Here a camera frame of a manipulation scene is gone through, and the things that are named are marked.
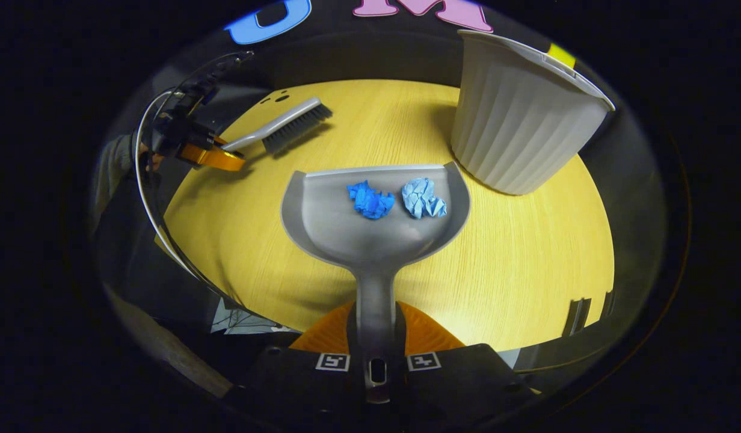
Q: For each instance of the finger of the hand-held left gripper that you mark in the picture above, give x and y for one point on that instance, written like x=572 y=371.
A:
x=217 y=157

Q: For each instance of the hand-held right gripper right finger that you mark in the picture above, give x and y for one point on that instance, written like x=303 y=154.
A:
x=461 y=379

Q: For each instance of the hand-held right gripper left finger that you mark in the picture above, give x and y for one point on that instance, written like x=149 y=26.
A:
x=298 y=379

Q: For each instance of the small grey broom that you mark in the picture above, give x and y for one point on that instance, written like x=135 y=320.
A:
x=292 y=123

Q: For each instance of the grey dustpan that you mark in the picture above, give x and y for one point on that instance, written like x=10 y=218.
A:
x=370 y=240

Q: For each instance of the dark blue paper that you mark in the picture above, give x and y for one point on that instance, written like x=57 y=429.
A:
x=370 y=201

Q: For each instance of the light blue paper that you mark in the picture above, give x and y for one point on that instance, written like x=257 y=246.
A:
x=423 y=198

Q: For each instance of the white ribbed garbage bin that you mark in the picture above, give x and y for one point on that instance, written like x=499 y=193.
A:
x=521 y=120

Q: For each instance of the wooden desktop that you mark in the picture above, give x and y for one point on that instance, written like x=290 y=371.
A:
x=527 y=258

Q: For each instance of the dark desk edge bracket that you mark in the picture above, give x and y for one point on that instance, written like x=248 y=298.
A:
x=578 y=317
x=607 y=304

